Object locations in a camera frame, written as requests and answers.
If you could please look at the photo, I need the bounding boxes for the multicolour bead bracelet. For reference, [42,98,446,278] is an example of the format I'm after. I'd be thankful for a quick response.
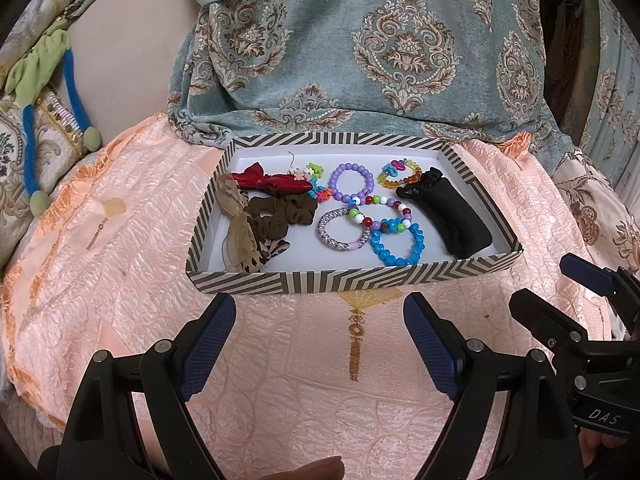
[346,195,414,234]

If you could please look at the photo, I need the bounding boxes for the beige floral embroidered pillow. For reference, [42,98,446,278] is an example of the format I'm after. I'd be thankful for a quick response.
[0,90,97,271]

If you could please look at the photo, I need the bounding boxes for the colourful flower bead bracelet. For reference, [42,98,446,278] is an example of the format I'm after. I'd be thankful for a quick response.
[292,150,333,203]

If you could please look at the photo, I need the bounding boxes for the purple bead bracelet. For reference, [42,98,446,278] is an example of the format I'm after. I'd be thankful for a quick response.
[327,161,376,205]

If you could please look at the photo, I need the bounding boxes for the teal damask blanket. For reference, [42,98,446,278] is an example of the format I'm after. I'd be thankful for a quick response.
[167,0,572,171]

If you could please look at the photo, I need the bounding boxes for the brown fabric scrunchie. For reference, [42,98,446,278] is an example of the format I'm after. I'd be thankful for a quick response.
[244,193,318,240]

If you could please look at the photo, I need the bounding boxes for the person's hand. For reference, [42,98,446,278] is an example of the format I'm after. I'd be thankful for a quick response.
[262,456,345,480]

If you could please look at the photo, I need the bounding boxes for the black velvet pouch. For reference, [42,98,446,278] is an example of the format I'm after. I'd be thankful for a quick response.
[396,179,492,260]

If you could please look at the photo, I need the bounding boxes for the blue bead bracelet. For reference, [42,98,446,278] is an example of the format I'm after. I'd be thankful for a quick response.
[369,219,426,268]

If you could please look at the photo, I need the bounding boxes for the olive organza bow hair clip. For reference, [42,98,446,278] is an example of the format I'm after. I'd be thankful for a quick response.
[216,174,291,273]

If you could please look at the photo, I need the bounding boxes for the pink quilted bedspread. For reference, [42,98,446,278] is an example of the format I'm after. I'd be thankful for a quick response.
[1,115,611,479]

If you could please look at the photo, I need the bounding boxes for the striped black white box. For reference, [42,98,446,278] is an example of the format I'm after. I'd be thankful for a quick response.
[186,132,523,295]

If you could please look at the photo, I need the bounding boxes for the red satin bow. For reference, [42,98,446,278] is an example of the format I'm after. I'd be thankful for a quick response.
[231,162,312,195]

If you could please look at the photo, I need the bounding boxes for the green blue plush toy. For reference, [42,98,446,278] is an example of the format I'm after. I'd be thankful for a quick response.
[6,20,102,217]

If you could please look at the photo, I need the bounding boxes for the orange amber bead bracelet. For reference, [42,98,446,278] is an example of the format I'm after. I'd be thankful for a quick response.
[376,157,423,190]

